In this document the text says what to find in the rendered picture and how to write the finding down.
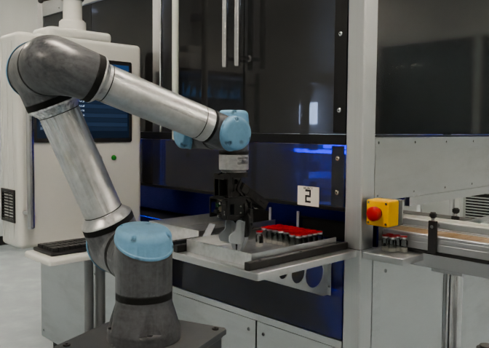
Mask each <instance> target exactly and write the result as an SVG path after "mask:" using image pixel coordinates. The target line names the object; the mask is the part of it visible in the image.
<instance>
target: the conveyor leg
mask: <svg viewBox="0 0 489 348"><path fill-rule="evenodd" d="M432 271H433V272H440V273H444V274H445V275H444V300H443V325H442V348H461V323H462V299H463V276H465V275H467V274H460V273H455V272H449V271H445V270H440V269H433V268H432Z"/></svg>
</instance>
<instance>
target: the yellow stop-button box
mask: <svg viewBox="0 0 489 348"><path fill-rule="evenodd" d="M374 206H376V207H378V208H379V209H380V210H381V218H380V219H379V220H378V221H370V220H369V219H368V218H367V225H373V226H382V227H387V228H388V227H392V226H399V225H402V199H391V198H384V197H379V198H374V199H368V200H367V209H368V208H369V207H374Z"/></svg>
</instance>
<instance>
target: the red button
mask: <svg viewBox="0 0 489 348"><path fill-rule="evenodd" d="M366 216H367V218H368V219H369V220H370V221H378V220H379V219H380V218H381V210H380V209H379V208H378V207H376V206H374V207H369V208H368V209H367V212H366Z"/></svg>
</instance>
